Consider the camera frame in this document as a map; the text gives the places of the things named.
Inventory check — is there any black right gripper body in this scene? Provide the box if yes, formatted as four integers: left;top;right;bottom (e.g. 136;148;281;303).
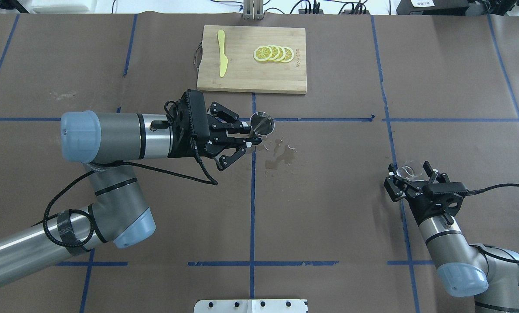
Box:
405;183;451;224

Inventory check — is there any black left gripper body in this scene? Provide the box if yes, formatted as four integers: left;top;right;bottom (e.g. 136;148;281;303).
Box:
168;111;219;158

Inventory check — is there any clear glass shaker cup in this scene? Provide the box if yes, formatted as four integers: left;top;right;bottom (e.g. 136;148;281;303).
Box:
396;159;424;181

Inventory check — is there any steel jigger measuring cup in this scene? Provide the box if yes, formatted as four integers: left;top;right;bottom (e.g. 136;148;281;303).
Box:
248;112;275;146

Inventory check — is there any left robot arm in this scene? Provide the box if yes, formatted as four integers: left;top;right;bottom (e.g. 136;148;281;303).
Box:
0;100;261;287

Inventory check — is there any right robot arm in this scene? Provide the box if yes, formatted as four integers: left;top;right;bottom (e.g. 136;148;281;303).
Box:
383;162;519;313

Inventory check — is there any bamboo cutting board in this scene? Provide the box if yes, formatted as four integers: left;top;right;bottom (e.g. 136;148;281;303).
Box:
196;25;307;94

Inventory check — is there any yellow plastic knife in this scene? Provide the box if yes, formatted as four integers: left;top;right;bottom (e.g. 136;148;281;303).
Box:
216;30;229;78

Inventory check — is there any lemon slice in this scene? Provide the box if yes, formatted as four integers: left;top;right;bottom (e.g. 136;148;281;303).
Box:
273;46;286;62
280;47;295;63
268;44;282;61
253;45;273;62

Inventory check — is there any black box with label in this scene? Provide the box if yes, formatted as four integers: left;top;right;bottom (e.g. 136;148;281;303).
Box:
396;0;469;16

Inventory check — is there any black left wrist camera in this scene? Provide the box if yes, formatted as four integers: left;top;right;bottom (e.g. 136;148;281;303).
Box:
168;89;210;145

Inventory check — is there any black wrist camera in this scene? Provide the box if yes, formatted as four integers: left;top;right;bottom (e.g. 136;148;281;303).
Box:
168;89;210;145
422;182;469;216

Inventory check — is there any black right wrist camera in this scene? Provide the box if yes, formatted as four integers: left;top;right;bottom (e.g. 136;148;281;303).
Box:
422;182;469;216

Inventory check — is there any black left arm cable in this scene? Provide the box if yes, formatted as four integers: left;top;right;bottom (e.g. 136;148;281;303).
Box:
43;139;219;247

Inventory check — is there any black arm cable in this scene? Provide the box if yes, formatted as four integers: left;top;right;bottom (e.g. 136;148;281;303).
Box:
464;183;519;264
43;139;219;247

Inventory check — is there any aluminium frame post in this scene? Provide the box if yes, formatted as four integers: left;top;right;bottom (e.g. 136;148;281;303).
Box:
242;0;265;20

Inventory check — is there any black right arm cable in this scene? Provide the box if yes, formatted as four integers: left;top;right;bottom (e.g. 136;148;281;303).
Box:
464;183;519;264

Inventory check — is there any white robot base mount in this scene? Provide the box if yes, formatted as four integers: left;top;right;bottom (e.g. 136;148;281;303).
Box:
193;299;309;313

